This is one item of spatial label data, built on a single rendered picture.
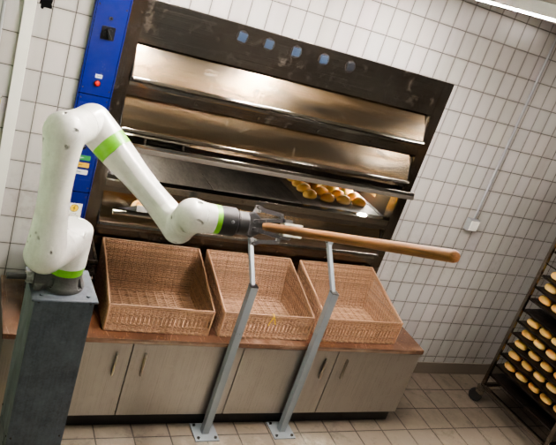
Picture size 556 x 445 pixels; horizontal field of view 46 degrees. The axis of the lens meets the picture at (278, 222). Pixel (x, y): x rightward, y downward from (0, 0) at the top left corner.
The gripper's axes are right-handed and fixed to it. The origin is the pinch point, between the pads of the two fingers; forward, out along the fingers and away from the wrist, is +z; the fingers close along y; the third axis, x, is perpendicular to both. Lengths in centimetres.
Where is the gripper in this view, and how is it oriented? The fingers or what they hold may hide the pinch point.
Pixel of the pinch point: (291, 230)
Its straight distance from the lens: 217.7
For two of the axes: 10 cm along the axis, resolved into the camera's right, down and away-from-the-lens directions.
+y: -1.5, 9.9, 0.0
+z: 8.9, 1.4, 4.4
